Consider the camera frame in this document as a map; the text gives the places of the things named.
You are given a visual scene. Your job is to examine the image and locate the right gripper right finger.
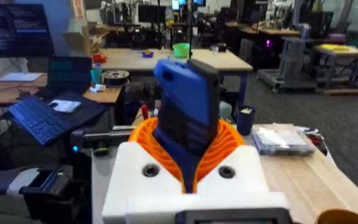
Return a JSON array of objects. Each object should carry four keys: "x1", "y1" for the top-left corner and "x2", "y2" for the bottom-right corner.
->
[{"x1": 194, "y1": 119, "x2": 270, "y2": 194}]

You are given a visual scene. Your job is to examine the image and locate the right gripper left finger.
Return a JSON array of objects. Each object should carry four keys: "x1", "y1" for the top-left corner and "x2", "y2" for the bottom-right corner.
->
[{"x1": 101, "y1": 117, "x2": 186, "y2": 224}]

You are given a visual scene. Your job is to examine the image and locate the blue electric screwdriver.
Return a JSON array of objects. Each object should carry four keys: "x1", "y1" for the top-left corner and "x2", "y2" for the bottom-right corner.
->
[{"x1": 152, "y1": 58, "x2": 221, "y2": 194}]

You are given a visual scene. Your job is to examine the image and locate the clear plastic box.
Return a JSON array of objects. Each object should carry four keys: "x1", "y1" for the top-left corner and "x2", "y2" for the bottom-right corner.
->
[{"x1": 252, "y1": 126, "x2": 316, "y2": 156}]

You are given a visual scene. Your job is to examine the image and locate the dark blue cup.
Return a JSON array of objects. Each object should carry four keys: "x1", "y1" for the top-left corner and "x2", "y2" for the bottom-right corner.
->
[{"x1": 236, "y1": 105, "x2": 257, "y2": 136}]

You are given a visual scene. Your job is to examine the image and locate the black device with grey lid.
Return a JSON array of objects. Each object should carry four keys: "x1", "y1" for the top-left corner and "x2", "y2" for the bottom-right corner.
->
[{"x1": 0, "y1": 164, "x2": 83, "y2": 224}]

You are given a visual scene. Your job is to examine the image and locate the white cloth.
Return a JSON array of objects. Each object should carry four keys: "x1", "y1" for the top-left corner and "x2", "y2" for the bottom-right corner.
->
[{"x1": 48, "y1": 99, "x2": 82, "y2": 113}]

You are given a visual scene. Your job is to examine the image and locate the black filament spool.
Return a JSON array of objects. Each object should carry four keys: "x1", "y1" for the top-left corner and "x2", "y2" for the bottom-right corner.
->
[{"x1": 101, "y1": 70, "x2": 131, "y2": 87}]

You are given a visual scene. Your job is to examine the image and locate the teal plastic cup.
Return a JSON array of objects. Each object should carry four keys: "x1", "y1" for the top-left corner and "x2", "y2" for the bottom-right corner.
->
[{"x1": 90, "y1": 68, "x2": 103, "y2": 85}]

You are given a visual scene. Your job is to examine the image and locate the blue keyboard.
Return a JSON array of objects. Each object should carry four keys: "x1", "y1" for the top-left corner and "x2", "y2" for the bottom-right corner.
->
[{"x1": 7, "y1": 95, "x2": 74, "y2": 146}]

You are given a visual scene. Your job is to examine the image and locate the wooden table with blue legs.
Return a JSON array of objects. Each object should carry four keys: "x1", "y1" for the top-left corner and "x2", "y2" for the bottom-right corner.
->
[{"x1": 96, "y1": 48, "x2": 254, "y2": 108}]

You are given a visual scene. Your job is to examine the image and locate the dark open laptop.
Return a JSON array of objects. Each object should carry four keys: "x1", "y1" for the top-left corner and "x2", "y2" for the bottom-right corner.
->
[{"x1": 35, "y1": 56, "x2": 93, "y2": 99}]

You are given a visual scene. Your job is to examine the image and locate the green plastic bowl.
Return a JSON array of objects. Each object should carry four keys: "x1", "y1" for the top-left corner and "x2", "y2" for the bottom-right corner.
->
[{"x1": 172, "y1": 42, "x2": 191, "y2": 59}]

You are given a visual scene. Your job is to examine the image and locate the cardboard box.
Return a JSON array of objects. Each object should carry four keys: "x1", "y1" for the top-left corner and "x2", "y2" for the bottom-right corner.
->
[{"x1": 61, "y1": 18, "x2": 110, "y2": 57}]

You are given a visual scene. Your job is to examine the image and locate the white paper sheet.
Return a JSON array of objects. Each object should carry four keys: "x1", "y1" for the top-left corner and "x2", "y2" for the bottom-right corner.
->
[{"x1": 0, "y1": 72, "x2": 44, "y2": 83}]

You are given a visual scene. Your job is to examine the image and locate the dark computer monitor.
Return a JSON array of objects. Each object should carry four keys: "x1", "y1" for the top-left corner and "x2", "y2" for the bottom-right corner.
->
[{"x1": 0, "y1": 2, "x2": 55, "y2": 58}]

